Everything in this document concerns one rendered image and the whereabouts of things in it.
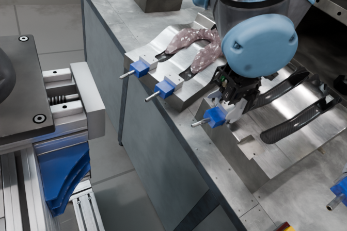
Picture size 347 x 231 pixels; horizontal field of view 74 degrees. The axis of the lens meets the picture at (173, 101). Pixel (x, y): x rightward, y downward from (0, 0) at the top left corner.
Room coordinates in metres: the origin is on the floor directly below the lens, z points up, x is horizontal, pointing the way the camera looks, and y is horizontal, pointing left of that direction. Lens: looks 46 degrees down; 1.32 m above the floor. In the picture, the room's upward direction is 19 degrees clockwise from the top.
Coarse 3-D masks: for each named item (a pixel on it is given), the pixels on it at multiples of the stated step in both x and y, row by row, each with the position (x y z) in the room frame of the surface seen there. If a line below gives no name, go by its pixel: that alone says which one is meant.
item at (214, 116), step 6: (222, 102) 0.45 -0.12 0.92; (228, 102) 0.46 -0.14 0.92; (216, 108) 0.43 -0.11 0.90; (222, 108) 0.43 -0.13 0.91; (228, 108) 0.43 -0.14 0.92; (204, 114) 0.41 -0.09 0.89; (210, 114) 0.41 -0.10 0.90; (216, 114) 0.41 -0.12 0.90; (222, 114) 0.42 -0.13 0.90; (204, 120) 0.39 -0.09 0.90; (210, 120) 0.40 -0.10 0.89; (216, 120) 0.39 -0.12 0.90; (222, 120) 0.40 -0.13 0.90; (228, 120) 0.41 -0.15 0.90; (192, 126) 0.36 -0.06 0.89; (216, 126) 0.40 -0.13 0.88
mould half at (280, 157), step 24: (288, 72) 0.67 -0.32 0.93; (288, 96) 0.58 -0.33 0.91; (312, 96) 0.59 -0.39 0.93; (240, 120) 0.43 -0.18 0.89; (264, 120) 0.47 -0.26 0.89; (336, 120) 0.52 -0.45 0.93; (216, 144) 0.40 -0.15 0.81; (264, 144) 0.38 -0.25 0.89; (288, 144) 0.41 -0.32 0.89; (312, 144) 0.44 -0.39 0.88; (240, 168) 0.33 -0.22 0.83; (264, 168) 0.31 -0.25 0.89; (288, 168) 0.36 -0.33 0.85
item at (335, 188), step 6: (342, 174) 0.35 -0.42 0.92; (336, 180) 0.33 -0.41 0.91; (342, 180) 0.31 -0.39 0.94; (336, 186) 0.29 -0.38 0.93; (342, 186) 0.29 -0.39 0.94; (336, 192) 0.29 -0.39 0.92; (342, 192) 0.28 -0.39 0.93; (336, 198) 0.27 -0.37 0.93; (342, 198) 0.27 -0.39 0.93; (330, 204) 0.25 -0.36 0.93; (336, 204) 0.25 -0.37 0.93; (330, 210) 0.24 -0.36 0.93
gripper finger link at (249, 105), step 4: (256, 88) 0.42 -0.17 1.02; (256, 92) 0.41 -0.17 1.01; (248, 96) 0.41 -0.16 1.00; (252, 96) 0.40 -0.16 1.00; (256, 96) 0.40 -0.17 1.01; (248, 100) 0.40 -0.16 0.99; (252, 100) 0.40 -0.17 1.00; (256, 100) 0.40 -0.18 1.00; (248, 104) 0.40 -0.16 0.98; (252, 104) 0.40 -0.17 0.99; (244, 108) 0.40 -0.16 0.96; (248, 108) 0.40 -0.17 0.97; (244, 112) 0.40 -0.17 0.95
